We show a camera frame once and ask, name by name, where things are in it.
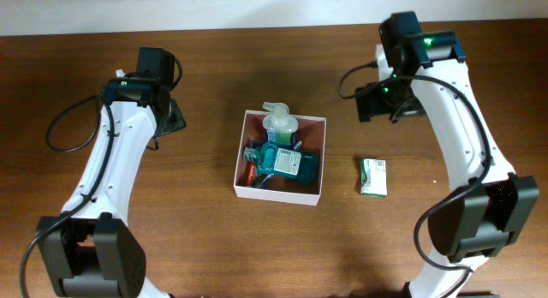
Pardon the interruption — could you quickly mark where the pink open cardboard box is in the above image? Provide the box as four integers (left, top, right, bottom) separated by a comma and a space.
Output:
233, 110, 326, 206

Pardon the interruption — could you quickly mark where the clear foam soap dispenser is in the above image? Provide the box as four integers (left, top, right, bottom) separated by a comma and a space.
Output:
263, 102, 299, 146

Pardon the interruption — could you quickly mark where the blue white toothbrush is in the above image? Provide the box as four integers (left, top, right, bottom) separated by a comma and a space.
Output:
256, 143, 302, 188

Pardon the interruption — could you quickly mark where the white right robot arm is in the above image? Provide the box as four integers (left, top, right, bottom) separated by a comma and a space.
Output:
354, 11, 539, 297

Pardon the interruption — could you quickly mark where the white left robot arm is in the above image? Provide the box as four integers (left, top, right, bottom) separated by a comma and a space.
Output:
29, 47, 186, 297

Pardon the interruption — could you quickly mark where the teal toothpaste tube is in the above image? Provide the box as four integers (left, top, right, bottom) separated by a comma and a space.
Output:
244, 161, 258, 187

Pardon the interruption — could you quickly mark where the green white soap packet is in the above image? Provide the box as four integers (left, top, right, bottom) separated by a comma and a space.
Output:
360, 158, 388, 198

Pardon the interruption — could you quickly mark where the teal mouthwash bottle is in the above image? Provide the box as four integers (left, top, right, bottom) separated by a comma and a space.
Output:
242, 140, 319, 188

